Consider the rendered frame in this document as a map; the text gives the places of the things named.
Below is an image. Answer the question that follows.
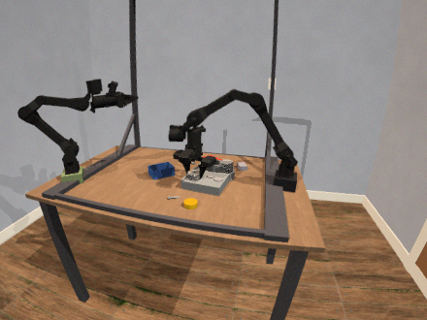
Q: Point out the blue open box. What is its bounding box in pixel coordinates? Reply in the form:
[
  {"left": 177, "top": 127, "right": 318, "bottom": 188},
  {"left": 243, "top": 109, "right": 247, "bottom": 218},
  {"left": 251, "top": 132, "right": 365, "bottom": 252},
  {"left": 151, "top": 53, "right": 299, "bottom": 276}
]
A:
[{"left": 148, "top": 162, "right": 175, "bottom": 180}]

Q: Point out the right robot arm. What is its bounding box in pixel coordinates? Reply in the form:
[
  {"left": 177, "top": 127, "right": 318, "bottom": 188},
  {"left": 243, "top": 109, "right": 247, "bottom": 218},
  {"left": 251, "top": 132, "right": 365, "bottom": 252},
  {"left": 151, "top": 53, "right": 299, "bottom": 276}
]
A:
[{"left": 17, "top": 79, "right": 105, "bottom": 175}]

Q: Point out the yellow short cylinder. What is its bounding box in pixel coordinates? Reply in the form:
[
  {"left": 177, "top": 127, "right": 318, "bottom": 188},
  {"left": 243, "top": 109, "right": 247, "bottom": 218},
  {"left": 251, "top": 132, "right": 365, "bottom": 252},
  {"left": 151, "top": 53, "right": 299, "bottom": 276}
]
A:
[{"left": 184, "top": 198, "right": 198, "bottom": 209}]

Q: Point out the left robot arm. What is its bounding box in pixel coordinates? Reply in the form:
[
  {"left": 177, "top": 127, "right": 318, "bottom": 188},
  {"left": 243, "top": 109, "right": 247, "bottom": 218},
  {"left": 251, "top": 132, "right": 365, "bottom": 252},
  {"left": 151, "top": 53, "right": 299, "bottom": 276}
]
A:
[{"left": 168, "top": 89, "right": 298, "bottom": 179}]

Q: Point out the grey toothed gear with yellow arrow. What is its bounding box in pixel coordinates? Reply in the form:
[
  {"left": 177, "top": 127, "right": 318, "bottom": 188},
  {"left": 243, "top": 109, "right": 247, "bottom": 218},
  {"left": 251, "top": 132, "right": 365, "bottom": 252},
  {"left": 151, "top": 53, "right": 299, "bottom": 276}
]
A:
[{"left": 187, "top": 170, "right": 201, "bottom": 180}]

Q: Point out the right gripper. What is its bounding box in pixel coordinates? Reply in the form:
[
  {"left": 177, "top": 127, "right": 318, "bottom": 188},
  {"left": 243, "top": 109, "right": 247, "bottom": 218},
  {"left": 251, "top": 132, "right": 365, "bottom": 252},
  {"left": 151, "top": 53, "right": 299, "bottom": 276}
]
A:
[{"left": 103, "top": 91, "right": 139, "bottom": 108}]

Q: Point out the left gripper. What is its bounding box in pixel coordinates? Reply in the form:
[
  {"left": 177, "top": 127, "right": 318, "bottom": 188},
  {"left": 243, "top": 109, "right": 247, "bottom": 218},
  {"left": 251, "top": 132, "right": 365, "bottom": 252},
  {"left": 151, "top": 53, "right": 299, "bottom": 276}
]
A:
[{"left": 174, "top": 143, "right": 216, "bottom": 178}]

